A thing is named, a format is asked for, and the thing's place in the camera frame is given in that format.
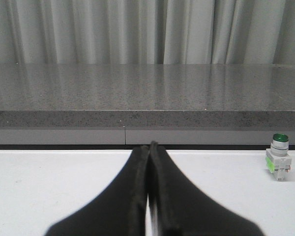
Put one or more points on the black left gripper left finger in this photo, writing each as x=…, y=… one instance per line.
x=119, y=210

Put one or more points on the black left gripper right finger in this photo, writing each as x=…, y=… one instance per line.
x=179, y=208

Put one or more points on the grey stone counter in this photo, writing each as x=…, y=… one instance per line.
x=187, y=105

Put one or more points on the grey curtain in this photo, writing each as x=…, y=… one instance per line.
x=147, y=31

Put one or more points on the green pushbutton switch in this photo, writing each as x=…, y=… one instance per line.
x=277, y=158

